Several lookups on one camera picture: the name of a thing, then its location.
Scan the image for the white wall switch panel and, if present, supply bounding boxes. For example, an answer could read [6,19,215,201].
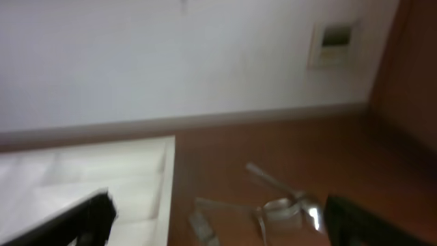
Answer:
[307,20,359,69]

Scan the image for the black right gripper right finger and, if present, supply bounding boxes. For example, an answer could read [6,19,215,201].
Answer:
[324,195,432,246]

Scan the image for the steel tablespoon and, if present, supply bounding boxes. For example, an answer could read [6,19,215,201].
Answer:
[246,163,326,233]
[262,197,302,234]

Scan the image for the steel fork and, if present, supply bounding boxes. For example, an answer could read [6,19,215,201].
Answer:
[195,197,268,246]

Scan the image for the white cutlery tray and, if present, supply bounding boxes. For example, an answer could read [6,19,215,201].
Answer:
[1,137,175,245]

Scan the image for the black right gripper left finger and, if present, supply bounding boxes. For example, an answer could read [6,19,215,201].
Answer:
[1,189,117,246]

